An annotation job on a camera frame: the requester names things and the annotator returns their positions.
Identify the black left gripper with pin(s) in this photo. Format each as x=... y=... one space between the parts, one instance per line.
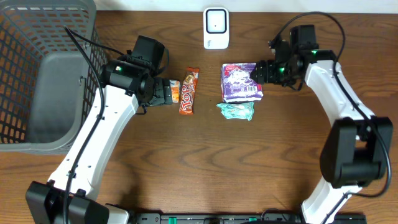
x=166 y=91

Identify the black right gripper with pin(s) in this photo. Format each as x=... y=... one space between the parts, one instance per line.
x=265 y=70

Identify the orange Kleenex tissue pack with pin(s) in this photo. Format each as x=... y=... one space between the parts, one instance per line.
x=175 y=89

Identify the orange Top chocolate bar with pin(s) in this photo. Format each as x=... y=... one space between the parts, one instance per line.
x=187 y=94

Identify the purple red tissue pack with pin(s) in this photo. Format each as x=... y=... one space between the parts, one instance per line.
x=236 y=84

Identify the teal snack packet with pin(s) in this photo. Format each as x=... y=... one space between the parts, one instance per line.
x=237 y=111

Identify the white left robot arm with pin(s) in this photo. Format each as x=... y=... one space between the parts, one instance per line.
x=125 y=85

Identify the dark plastic mesh basket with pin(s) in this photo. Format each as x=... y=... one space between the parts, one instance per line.
x=49 y=53

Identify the black mounting rail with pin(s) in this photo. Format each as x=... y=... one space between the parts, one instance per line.
x=271 y=217

